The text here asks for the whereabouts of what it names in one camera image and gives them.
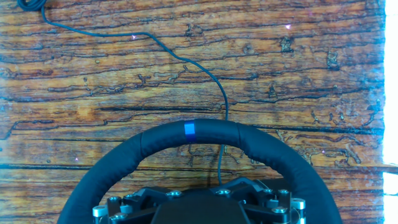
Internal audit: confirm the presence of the black steering wheel blue stripe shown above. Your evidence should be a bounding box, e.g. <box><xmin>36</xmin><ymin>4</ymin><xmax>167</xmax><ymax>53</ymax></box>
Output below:
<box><xmin>57</xmin><ymin>118</ymin><xmax>344</xmax><ymax>224</ymax></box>

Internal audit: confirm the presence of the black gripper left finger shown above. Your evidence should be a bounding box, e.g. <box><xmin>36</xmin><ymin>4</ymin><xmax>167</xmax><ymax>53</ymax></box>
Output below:
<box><xmin>92</xmin><ymin>187</ymin><xmax>183</xmax><ymax>224</ymax></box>

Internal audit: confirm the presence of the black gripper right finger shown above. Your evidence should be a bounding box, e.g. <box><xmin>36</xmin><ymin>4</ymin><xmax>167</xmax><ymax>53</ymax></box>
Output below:
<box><xmin>211</xmin><ymin>177</ymin><xmax>307</xmax><ymax>224</ymax></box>

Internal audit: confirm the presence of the wood pattern table mat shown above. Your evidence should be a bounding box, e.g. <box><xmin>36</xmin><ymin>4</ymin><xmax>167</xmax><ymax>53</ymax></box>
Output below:
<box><xmin>0</xmin><ymin>0</ymin><xmax>386</xmax><ymax>224</ymax></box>

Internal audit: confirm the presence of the thin black wheel cable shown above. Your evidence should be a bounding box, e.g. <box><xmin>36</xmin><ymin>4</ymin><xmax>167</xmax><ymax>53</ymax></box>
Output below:
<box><xmin>17</xmin><ymin>0</ymin><xmax>230</xmax><ymax>186</ymax></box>

